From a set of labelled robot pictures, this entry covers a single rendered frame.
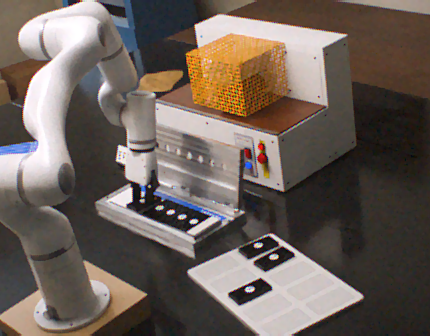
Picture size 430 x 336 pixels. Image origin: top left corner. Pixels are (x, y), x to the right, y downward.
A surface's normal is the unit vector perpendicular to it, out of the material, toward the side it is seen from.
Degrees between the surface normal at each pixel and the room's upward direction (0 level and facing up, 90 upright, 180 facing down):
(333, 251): 0
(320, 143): 90
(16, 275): 0
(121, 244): 0
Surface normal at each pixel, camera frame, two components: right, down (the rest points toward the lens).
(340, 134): 0.69, 0.23
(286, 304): -0.15, -0.88
